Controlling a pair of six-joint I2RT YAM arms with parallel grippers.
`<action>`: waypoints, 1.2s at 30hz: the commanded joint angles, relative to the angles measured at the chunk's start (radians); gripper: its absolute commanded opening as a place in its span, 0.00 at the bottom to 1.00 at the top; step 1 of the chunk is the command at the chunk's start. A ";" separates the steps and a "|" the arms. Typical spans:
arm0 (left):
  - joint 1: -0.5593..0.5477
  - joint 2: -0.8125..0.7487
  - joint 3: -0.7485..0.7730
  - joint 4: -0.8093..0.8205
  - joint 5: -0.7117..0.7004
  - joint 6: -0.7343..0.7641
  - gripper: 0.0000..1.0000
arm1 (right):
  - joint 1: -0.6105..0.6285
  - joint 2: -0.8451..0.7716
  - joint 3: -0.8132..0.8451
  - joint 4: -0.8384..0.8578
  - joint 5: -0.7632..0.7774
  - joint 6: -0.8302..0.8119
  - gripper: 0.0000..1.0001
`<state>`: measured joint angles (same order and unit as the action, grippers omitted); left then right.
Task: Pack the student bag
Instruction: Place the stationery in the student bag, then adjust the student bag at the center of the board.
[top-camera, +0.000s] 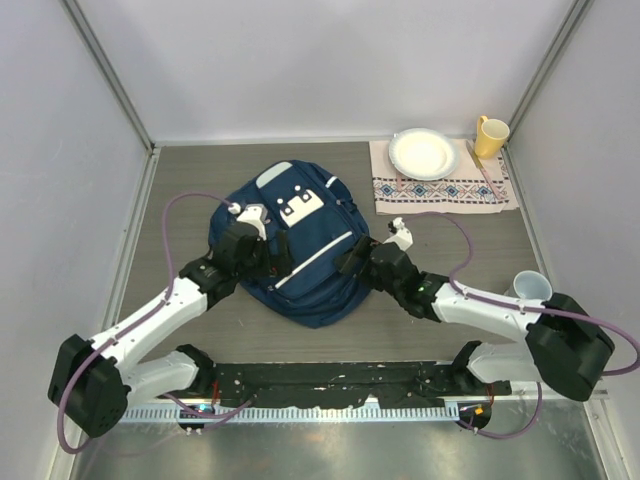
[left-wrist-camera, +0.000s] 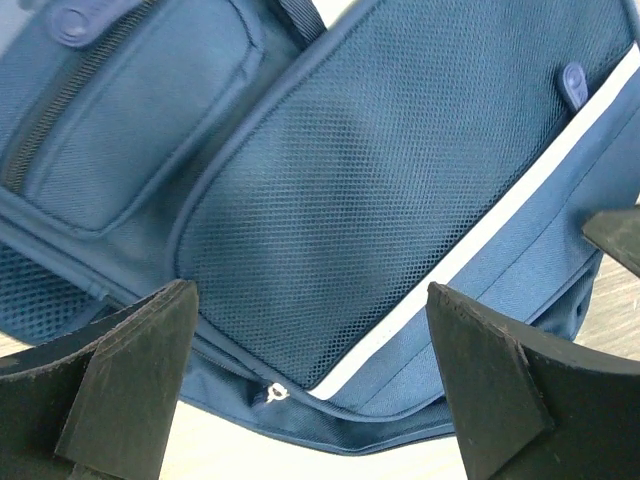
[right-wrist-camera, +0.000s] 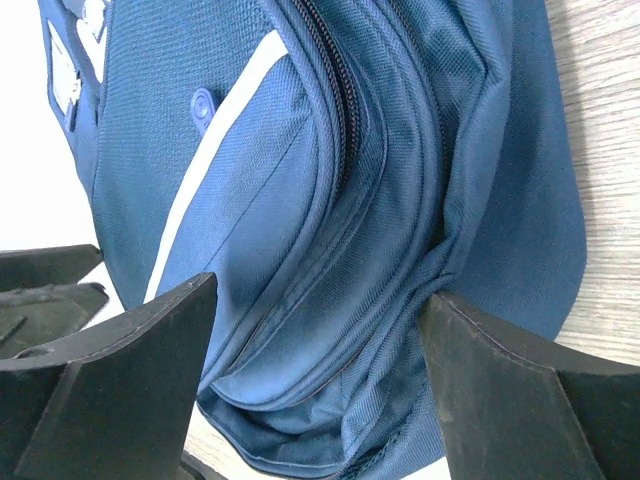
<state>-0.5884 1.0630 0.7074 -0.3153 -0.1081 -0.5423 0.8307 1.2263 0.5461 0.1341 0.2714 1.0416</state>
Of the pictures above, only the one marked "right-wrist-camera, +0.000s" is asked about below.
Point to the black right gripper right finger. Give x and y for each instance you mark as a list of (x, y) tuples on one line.
[(512, 405)]

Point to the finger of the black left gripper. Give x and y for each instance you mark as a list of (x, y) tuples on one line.
[(43, 297)]

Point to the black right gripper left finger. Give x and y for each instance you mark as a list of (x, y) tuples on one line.
[(113, 401)]

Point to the navy blue student backpack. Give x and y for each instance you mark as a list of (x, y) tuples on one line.
[(334, 163)]

